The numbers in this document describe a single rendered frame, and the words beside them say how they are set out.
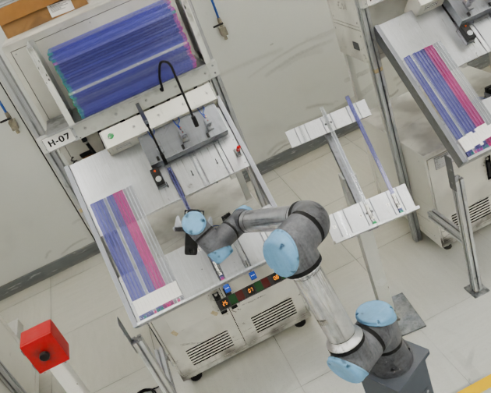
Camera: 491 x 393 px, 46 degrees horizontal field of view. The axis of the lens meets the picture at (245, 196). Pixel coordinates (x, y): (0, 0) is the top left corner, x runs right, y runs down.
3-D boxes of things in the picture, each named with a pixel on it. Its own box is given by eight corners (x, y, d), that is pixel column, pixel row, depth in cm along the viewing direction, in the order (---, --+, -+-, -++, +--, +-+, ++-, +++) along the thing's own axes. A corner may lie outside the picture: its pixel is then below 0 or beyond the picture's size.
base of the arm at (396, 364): (422, 351, 184) (416, 330, 179) (397, 386, 176) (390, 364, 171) (382, 335, 195) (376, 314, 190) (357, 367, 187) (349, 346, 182)
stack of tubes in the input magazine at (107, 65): (199, 66, 228) (172, 1, 215) (81, 119, 223) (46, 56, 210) (192, 59, 239) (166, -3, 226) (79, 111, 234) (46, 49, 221)
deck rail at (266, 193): (297, 248, 229) (298, 246, 223) (292, 250, 228) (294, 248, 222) (219, 101, 246) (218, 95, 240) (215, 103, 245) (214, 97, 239)
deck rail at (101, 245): (141, 326, 222) (138, 325, 216) (136, 328, 221) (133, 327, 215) (72, 169, 238) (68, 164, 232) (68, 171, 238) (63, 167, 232)
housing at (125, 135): (219, 111, 245) (217, 97, 232) (114, 161, 240) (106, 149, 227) (211, 97, 247) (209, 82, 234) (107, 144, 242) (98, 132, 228)
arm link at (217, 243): (244, 241, 188) (221, 216, 188) (222, 263, 183) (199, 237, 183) (235, 247, 195) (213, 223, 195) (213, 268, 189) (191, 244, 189)
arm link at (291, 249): (392, 356, 172) (312, 209, 153) (365, 394, 164) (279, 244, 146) (361, 349, 181) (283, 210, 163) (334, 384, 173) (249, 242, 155)
